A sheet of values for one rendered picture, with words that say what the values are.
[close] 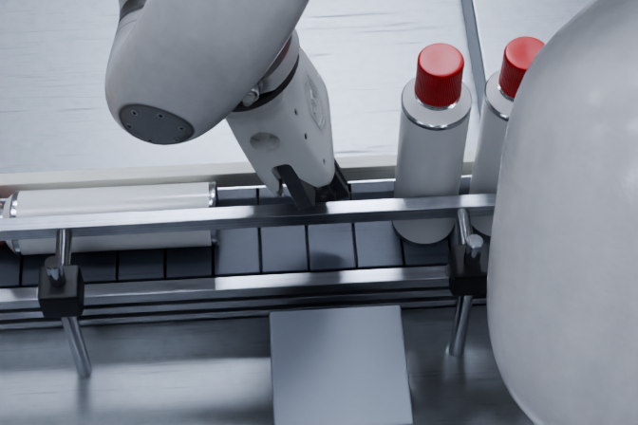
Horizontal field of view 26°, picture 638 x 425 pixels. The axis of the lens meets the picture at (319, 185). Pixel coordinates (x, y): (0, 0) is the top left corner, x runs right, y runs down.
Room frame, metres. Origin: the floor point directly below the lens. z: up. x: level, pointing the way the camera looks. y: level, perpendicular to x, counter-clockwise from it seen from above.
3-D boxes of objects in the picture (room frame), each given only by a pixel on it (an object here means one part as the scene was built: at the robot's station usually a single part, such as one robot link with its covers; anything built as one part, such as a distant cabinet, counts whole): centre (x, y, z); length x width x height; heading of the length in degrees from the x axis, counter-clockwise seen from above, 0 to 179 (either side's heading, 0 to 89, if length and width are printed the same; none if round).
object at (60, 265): (0.54, 0.19, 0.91); 0.07 x 0.03 x 0.17; 4
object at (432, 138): (0.63, -0.09, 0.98); 0.05 x 0.05 x 0.20
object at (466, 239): (0.56, -0.11, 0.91); 0.07 x 0.03 x 0.17; 4
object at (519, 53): (0.63, -0.15, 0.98); 0.05 x 0.05 x 0.20
